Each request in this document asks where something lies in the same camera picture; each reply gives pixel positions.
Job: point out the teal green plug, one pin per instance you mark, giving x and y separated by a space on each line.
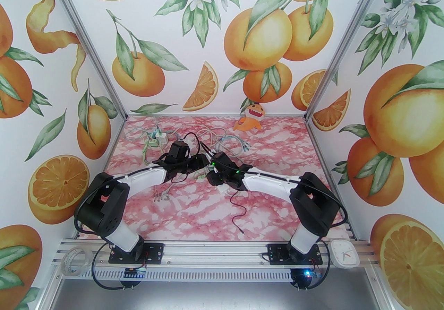
151 143

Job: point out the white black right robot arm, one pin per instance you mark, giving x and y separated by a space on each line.
267 180

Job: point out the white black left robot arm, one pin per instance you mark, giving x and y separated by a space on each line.
145 175

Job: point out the orange plush toy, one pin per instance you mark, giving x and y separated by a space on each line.
251 116

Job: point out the black controller with LED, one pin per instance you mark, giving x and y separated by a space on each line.
300 279

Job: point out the small blue circuit board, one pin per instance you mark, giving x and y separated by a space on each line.
135 272

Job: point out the white square clock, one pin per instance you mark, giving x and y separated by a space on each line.
343 253

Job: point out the clear tape roll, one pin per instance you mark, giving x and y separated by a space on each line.
66 261

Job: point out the aluminium mounting rail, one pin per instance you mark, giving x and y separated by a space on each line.
215 253

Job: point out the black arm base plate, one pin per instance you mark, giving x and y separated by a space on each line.
156 253
277 253

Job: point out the aluminium frame post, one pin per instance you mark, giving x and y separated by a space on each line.
346 41
88 41

